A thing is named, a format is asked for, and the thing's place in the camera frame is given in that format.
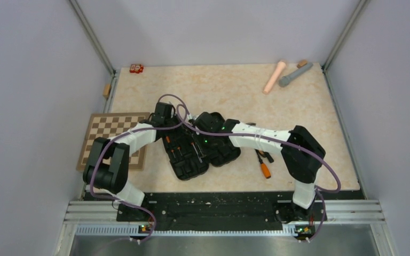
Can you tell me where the grey toy microphone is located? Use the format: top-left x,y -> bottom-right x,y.
278,62 -> 313,87

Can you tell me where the left wooden block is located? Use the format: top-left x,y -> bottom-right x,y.
102,84 -> 112,99

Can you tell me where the black plastic tool case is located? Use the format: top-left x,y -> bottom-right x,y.
161,124 -> 241,181

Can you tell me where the purple cable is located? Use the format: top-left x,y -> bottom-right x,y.
176,104 -> 342,244
89,93 -> 192,244

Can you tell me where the aluminium frame rail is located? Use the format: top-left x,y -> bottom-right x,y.
55,194 -> 396,255

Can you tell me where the wooden chessboard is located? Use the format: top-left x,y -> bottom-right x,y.
76,112 -> 150,172

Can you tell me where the back wooden block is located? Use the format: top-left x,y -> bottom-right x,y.
296,59 -> 308,68

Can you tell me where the wooden block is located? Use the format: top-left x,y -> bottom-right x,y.
102,84 -> 112,99
296,59 -> 308,68

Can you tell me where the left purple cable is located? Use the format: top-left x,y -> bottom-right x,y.
89,93 -> 192,244

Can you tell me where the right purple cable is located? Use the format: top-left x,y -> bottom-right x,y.
176,104 -> 342,244

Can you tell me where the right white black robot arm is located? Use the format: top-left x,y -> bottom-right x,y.
190,112 -> 326,222

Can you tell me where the pink toy microphone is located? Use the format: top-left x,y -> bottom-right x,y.
262,60 -> 287,94

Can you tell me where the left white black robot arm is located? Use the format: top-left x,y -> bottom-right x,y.
83,102 -> 179,220

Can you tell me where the long orange handled screwdriver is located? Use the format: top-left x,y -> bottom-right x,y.
255,150 -> 271,179

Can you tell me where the red toy car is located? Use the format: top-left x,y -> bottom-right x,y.
129,64 -> 144,74

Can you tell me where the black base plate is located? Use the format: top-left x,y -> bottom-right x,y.
116,190 -> 328,232

